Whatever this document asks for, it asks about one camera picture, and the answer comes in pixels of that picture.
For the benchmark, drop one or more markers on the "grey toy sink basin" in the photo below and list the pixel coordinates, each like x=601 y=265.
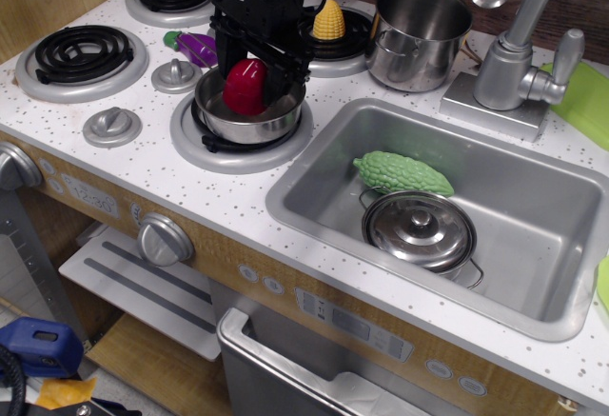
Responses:
x=541 y=223

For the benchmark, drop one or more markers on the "red toy sweet potato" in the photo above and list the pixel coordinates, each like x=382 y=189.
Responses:
x=244 y=88

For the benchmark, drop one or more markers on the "green object at right edge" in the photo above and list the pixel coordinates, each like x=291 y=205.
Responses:
x=602 y=282

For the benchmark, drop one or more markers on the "blue clamp tool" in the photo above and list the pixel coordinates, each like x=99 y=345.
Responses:
x=44 y=349

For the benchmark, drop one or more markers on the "large silver oven dial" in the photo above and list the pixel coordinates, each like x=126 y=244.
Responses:
x=161 y=242

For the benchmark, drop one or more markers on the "silver stove knob front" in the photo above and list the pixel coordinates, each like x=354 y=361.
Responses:
x=112 y=128

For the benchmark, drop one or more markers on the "silver dial at left edge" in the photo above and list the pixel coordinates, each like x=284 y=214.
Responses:
x=17 y=169

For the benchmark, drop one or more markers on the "tall steel pot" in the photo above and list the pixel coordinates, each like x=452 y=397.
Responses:
x=413 y=43

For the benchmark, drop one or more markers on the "small lidded steel pot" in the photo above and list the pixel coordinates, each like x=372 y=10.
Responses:
x=424 y=229

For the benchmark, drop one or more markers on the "white oven shelf panel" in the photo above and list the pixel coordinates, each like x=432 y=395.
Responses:
x=173 y=300

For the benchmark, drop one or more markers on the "silver stove knob middle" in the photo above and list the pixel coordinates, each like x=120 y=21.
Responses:
x=176 y=77

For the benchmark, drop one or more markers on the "silver toy faucet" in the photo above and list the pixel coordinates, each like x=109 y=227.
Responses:
x=509 y=95

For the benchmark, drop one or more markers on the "silver stove knob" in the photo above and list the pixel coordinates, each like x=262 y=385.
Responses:
x=176 y=77
x=112 y=128

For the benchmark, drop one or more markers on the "green toy bitter gourd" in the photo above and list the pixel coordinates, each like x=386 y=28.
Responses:
x=392 y=172

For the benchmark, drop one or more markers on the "front right coil burner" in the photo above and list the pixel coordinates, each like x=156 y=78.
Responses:
x=187 y=139

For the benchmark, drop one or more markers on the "back right coil burner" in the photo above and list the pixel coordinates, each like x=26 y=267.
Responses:
x=342 y=57

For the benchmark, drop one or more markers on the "small steel pan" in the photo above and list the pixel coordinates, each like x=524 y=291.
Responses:
x=274 y=123

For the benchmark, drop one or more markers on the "grey dishwasher door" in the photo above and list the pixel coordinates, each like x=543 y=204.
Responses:
x=274 y=366

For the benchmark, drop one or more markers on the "purple toy eggplant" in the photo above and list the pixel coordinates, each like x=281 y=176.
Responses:
x=199 y=49

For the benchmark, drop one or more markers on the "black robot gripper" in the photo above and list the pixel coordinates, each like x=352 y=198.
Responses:
x=268 y=29

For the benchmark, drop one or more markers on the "yellow toy corn cob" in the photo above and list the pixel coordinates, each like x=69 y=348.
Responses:
x=329 y=24

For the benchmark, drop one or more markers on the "green cutting board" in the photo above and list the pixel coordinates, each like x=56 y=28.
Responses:
x=585 y=104

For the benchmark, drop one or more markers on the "front left coil burner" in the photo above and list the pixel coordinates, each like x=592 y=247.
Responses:
x=81 y=64

